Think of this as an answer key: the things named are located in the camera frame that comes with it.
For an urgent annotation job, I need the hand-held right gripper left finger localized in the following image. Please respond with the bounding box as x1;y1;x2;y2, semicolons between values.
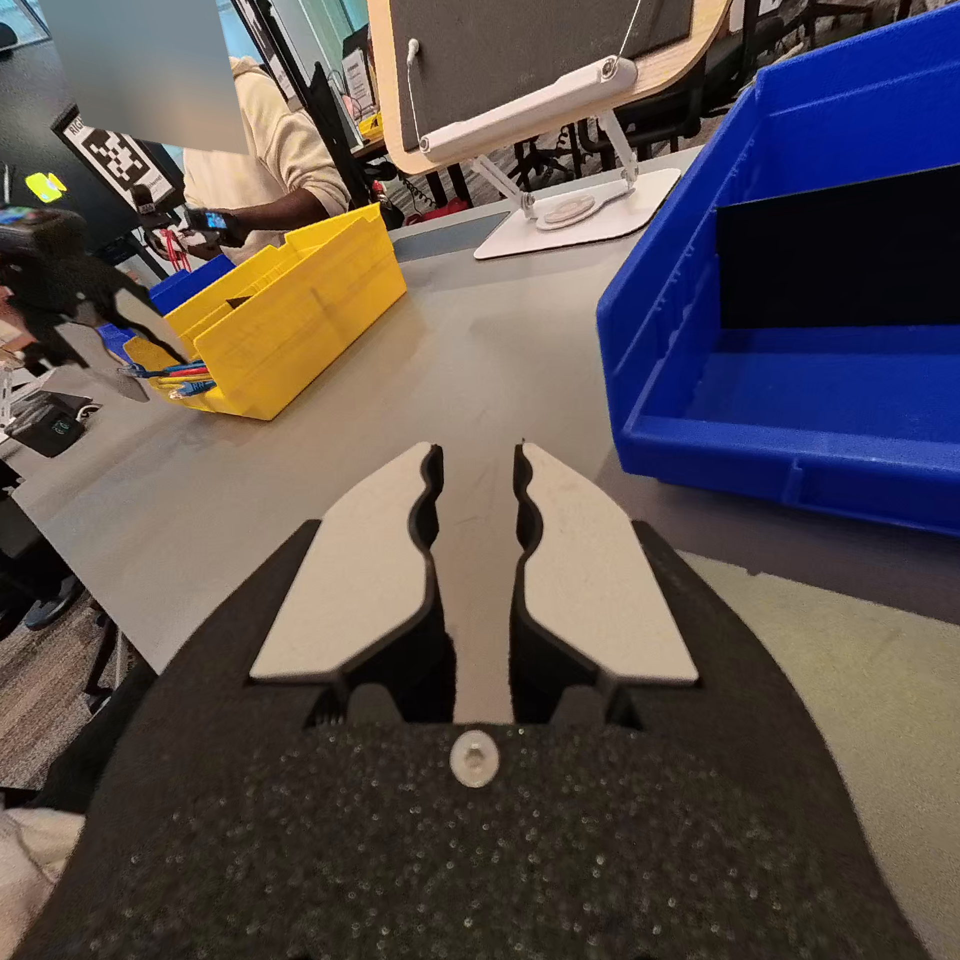
249;441;459;726

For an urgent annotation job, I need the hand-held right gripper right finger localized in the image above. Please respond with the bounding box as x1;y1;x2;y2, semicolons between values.
508;441;700;726

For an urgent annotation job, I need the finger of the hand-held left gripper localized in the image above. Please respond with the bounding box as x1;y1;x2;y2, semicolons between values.
111;287;190;367
56;321;153;405

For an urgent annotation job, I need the blue ethernet cable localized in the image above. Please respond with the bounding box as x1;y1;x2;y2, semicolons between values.
118;361;219;400

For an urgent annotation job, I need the yellow storage bin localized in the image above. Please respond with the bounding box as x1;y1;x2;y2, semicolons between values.
123;202;408;421

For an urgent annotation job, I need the blue storage bin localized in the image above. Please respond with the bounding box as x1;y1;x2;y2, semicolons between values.
596;3;960;537
97;253;237;361

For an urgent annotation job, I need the black power brick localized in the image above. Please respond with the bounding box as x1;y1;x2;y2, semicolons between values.
3;390;102;459

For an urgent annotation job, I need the black bin divider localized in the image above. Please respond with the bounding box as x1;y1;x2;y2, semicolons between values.
716;166;960;331

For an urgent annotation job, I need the person's light clothing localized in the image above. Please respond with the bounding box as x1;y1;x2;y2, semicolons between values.
0;806;85;927

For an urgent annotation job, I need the white folding stand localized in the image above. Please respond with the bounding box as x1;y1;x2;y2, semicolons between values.
418;56;682;261

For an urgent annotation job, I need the wood-framed black board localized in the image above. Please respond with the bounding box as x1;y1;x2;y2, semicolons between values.
367;0;732;177

